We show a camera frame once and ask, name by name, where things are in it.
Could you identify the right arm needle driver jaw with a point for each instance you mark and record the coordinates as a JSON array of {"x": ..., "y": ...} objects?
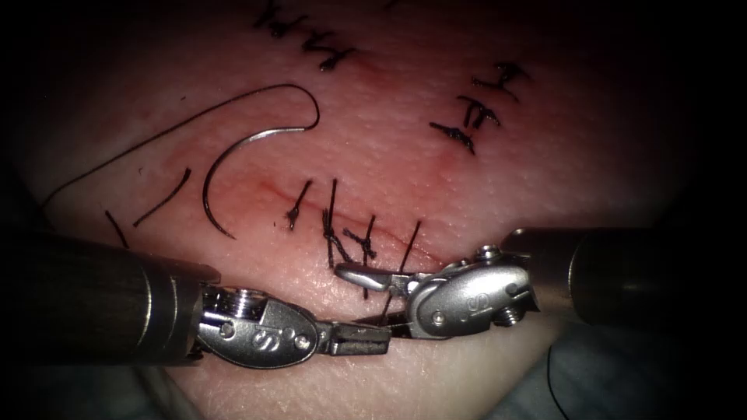
[
  {"x": 367, "y": 275},
  {"x": 394, "y": 324}
]

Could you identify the right arm needle driver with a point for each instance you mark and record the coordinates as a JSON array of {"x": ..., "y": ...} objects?
[{"x": 467, "y": 300}]

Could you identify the left arm needle driver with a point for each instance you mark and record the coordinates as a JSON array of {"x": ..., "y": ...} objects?
[{"x": 262, "y": 338}]

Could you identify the left arm needle driver jaw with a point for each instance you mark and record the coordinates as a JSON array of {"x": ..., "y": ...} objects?
[
  {"x": 362, "y": 333},
  {"x": 362, "y": 347}
]

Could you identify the dark left arm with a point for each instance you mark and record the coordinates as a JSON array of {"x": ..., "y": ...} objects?
[{"x": 87, "y": 297}]

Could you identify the dark right arm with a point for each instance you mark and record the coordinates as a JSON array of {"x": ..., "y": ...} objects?
[{"x": 630, "y": 274}]

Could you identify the black stitching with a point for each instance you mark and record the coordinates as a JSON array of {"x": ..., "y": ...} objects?
[
  {"x": 327, "y": 55},
  {"x": 331, "y": 233},
  {"x": 475, "y": 111}
]

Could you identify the tissue pad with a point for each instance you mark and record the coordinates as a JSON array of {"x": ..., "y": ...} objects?
[{"x": 379, "y": 151}]

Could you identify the short cut black thread piece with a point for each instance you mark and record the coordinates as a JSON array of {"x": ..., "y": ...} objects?
[
  {"x": 163, "y": 201},
  {"x": 117, "y": 228}
]

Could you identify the curved steel needle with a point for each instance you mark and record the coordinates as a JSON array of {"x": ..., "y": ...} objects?
[{"x": 211, "y": 175}]

